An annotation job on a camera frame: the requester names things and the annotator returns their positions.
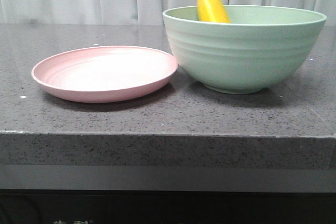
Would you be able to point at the yellow banana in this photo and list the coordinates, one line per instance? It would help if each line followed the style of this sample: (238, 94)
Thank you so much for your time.
(212, 11)

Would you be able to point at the pink plate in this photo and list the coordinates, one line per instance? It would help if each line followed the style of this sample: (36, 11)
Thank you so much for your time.
(105, 74)

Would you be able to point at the green bowl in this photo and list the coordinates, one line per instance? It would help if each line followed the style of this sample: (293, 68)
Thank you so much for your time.
(260, 47)

